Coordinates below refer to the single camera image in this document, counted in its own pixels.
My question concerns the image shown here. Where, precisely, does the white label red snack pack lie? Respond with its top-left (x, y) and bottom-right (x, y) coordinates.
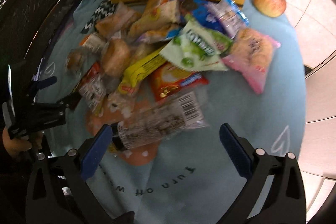
top-left (74, 62), bottom-right (106, 116)

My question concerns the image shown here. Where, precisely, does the clear cookie bag white label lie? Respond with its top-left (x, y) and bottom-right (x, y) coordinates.
top-left (65, 48), bottom-right (88, 72)

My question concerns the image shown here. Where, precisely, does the clear barcode snack bar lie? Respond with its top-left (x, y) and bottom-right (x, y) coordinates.
top-left (110, 91), bottom-right (208, 152)

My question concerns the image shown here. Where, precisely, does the long yellow snack bar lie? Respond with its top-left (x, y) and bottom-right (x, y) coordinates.
top-left (117, 46), bottom-right (166, 96)

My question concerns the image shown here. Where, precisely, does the brown bread packet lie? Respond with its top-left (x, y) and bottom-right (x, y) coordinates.
top-left (101, 39), bottom-right (131, 77)

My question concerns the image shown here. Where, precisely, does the orange red chip packet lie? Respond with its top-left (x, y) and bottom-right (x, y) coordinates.
top-left (148, 62), bottom-right (209, 102)

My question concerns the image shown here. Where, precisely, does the blue cookie packet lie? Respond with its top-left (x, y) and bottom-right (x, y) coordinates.
top-left (179, 0), bottom-right (249, 34)

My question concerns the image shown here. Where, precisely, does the person left hand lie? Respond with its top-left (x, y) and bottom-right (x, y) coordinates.
top-left (1, 128), bottom-right (43, 159)

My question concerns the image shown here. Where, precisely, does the teal printed tablecloth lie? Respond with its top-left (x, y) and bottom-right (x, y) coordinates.
top-left (34, 0), bottom-right (308, 224)

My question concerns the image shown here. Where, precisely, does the pink wafer packet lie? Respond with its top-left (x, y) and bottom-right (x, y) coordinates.
top-left (222, 28), bottom-right (281, 94)

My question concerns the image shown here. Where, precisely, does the green candy packet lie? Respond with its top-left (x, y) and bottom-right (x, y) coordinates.
top-left (160, 20), bottom-right (232, 72)

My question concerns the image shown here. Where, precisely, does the clear bread packet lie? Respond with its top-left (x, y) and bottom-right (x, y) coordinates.
top-left (95, 2), bottom-right (142, 40)

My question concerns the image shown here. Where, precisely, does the red apple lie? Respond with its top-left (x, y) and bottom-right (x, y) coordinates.
top-left (253, 0), bottom-right (286, 18)

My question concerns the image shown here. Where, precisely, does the orange biscuit packet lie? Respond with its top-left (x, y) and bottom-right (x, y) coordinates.
top-left (127, 0), bottom-right (181, 41)

